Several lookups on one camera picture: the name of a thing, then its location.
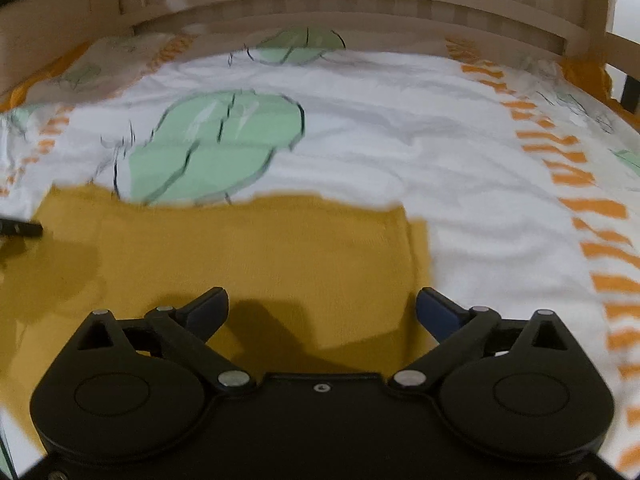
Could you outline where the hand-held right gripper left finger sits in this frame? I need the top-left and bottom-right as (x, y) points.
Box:
(75, 287), (252, 397)

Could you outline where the leaf-print pillow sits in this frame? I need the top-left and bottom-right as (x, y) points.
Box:
(10, 30), (198, 111)

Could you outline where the white leaf-print duvet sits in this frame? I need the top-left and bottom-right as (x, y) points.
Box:
(0, 30), (640, 478)

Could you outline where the orange-yellow bed sheet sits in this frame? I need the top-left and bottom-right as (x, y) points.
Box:
(0, 42), (93, 113)

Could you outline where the mustard yellow knit sweater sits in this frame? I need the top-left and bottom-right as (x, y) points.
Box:
(0, 185), (433, 453)

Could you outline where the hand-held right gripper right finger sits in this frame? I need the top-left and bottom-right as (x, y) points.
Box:
(387, 287), (576, 396)

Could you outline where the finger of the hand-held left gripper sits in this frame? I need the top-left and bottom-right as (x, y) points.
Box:
(0, 217), (44, 239)

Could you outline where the wooden bed frame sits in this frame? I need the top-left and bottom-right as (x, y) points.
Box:
(0, 0), (640, 111)

